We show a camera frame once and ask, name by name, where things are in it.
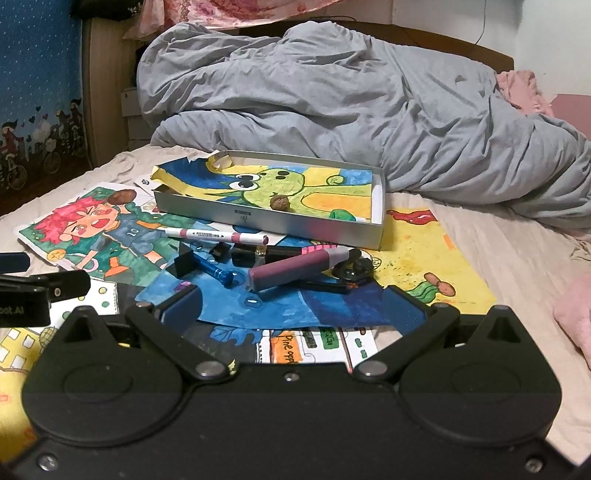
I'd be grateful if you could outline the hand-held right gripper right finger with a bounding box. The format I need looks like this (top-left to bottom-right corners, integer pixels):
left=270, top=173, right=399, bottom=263
left=353, top=285, right=532, bottom=381

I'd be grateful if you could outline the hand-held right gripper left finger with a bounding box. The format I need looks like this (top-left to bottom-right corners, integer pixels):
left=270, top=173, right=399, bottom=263
left=46, top=282, right=232, bottom=381

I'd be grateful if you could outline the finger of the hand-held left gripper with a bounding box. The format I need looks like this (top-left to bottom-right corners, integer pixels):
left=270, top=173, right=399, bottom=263
left=0, top=252, right=31, bottom=274
left=0, top=270, right=92, bottom=303

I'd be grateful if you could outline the blue pen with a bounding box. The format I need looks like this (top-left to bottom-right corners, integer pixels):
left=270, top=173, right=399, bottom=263
left=193, top=251, right=242, bottom=288

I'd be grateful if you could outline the black curved plastic gadget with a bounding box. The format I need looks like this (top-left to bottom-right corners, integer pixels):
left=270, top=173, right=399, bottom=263
left=333, top=249, right=376, bottom=283

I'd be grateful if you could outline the black lipstick tube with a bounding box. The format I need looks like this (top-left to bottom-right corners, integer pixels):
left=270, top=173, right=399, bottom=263
left=231, top=244, right=303, bottom=268

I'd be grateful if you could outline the thick purple and grey marker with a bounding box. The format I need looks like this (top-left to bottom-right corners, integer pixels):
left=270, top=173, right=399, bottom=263
left=248, top=244, right=352, bottom=293

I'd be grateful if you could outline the silver shallow box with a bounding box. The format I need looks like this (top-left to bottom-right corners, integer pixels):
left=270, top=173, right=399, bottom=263
left=152, top=148, right=386, bottom=252

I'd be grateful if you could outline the yellow house drawing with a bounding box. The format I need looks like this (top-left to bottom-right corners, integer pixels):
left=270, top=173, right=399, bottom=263
left=0, top=276, right=132, bottom=462

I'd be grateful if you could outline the small black cube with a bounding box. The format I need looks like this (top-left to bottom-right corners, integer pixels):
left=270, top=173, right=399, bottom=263
left=175, top=251, right=202, bottom=278

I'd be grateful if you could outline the yellow painted drawing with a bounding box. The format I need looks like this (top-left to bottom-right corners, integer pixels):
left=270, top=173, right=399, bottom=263
left=348, top=208, right=498, bottom=309

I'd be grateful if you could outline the soccer cartoon drawing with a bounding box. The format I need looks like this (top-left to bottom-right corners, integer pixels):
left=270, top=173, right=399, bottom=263
left=16, top=186, right=197, bottom=283

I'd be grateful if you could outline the white marker with pink caps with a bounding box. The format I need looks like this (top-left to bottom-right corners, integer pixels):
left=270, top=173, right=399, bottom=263
left=159, top=226, right=270, bottom=246

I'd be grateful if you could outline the thin black pen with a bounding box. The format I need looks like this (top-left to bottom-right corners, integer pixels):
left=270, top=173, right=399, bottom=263
left=295, top=278, right=352, bottom=295

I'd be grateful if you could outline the comic strip drawing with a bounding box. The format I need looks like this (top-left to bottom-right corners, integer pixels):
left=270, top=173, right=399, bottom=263
left=208, top=323, right=386, bottom=366

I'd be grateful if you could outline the blue painted drawing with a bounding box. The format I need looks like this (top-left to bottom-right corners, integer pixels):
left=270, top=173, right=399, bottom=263
left=136, top=231, right=419, bottom=332

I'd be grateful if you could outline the green dinosaur drawing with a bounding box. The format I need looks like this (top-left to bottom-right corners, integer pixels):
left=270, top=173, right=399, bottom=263
left=154, top=154, right=375, bottom=223

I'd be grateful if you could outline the pink fluffy cloth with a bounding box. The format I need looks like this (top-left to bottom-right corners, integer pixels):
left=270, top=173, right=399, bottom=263
left=553, top=271, right=591, bottom=363

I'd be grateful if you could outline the grey duvet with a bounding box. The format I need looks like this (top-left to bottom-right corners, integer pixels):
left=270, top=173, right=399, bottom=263
left=137, top=21, right=591, bottom=232

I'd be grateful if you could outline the light wooden side panel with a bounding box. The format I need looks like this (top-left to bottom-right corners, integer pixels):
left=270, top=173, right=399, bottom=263
left=83, top=17, right=153, bottom=168

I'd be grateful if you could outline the pink crumpled cloth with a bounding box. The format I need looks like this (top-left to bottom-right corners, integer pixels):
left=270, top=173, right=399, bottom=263
left=495, top=69, right=556, bottom=117

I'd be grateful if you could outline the mauve pillow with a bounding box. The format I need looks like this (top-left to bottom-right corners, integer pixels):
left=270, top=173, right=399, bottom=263
left=551, top=93, right=591, bottom=139

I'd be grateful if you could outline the pink floral pillow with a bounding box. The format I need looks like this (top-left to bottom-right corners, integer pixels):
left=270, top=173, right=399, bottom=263
left=122, top=0, right=395, bottom=41

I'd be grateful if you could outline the blue printed wall cloth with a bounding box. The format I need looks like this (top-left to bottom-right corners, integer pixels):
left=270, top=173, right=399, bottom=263
left=0, top=0, right=95, bottom=206

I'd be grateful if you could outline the black cable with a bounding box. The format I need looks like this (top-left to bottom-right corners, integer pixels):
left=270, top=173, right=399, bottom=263
left=472, top=0, right=489, bottom=47

